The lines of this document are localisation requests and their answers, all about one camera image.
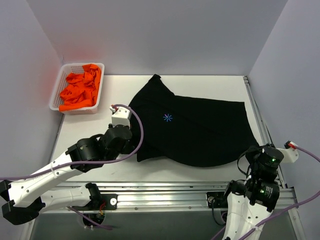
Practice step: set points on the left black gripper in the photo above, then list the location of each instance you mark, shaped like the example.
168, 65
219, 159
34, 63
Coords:
128, 144

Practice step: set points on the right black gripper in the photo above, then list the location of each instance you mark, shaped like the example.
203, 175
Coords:
250, 153

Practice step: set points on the black t-shirt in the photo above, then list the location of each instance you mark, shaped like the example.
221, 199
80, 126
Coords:
197, 132

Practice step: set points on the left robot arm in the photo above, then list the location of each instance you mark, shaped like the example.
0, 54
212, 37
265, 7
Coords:
27, 198

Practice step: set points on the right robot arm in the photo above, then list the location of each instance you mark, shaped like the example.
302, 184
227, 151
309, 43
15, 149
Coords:
253, 199

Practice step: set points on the orange t-shirt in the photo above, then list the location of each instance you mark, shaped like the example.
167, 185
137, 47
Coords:
82, 90

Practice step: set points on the white plastic basket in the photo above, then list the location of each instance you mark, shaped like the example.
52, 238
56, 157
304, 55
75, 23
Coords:
61, 83

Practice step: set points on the right side aluminium rail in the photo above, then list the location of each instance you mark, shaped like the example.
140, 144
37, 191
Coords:
261, 125

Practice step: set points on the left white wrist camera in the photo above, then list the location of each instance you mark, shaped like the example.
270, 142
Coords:
120, 116

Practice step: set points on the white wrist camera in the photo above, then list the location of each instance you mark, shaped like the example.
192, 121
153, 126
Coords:
290, 152
120, 116

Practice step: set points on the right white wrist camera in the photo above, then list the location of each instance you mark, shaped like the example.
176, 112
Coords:
290, 152

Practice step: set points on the aluminium rail frame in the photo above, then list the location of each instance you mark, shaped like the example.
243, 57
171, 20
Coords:
146, 197

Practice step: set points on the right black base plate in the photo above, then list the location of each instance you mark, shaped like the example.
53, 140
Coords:
216, 199

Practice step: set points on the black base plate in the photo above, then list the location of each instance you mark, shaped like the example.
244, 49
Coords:
109, 202
216, 199

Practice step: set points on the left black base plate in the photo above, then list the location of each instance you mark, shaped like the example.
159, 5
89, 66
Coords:
109, 202

